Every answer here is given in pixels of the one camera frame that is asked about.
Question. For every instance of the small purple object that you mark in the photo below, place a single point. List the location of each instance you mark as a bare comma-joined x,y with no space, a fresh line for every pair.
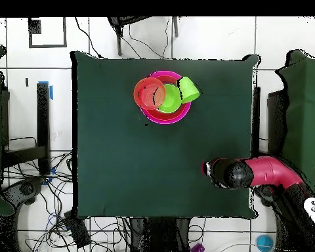
198,248

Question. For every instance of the dark green tablecloth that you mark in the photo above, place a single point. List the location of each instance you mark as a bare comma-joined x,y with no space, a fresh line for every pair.
120,170

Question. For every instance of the black power brick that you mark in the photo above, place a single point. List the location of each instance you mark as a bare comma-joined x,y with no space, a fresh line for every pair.
77,231

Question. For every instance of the large pink bowl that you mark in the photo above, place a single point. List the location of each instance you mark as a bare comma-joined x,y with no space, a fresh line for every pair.
162,121

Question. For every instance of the green cup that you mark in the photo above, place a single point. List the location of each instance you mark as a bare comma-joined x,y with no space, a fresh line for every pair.
190,90

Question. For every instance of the black metal stand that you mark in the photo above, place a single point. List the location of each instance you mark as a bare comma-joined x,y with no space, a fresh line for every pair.
277,118
43,118

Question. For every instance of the small orange bowl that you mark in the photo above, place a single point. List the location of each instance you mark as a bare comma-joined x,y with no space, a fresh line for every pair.
147,94

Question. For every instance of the large orange bowl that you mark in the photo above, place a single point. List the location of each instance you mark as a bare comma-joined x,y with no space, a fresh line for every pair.
170,115

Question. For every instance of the black camera tripod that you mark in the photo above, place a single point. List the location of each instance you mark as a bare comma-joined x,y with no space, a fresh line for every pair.
119,39

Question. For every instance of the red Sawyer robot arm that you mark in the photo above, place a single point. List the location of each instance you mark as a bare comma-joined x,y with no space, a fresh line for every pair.
273,173

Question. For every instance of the blue tape strip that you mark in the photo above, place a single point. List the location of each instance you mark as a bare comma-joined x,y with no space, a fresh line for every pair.
51,93

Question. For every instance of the small green bowl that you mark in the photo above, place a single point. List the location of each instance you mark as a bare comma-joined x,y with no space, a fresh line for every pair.
172,101

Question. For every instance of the blue disc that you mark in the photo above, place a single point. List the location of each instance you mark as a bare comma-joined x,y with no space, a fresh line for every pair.
264,242

